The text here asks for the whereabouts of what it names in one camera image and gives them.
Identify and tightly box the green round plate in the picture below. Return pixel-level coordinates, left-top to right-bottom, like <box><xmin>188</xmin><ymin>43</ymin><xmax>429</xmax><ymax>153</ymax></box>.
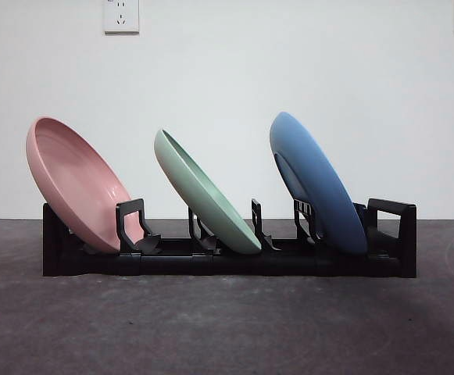
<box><xmin>153</xmin><ymin>127</ymin><xmax>263</xmax><ymax>255</ymax></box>

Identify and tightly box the blue round plate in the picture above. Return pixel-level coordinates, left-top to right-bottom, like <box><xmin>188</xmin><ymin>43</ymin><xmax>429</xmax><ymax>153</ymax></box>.
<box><xmin>269</xmin><ymin>111</ymin><xmax>367</xmax><ymax>261</ymax></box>

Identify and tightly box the pink round plate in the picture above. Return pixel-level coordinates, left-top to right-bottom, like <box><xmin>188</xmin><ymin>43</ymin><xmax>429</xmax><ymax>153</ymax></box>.
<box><xmin>25</xmin><ymin>116</ymin><xmax>146</xmax><ymax>255</ymax></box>

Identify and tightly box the black plastic dish rack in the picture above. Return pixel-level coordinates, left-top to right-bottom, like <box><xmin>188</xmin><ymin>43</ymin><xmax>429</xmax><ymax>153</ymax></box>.
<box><xmin>41</xmin><ymin>197</ymin><xmax>418</xmax><ymax>279</ymax></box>

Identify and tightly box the white wall socket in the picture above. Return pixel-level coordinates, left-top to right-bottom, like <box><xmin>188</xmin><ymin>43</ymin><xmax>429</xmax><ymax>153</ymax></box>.
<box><xmin>103</xmin><ymin>0</ymin><xmax>140</xmax><ymax>34</ymax></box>

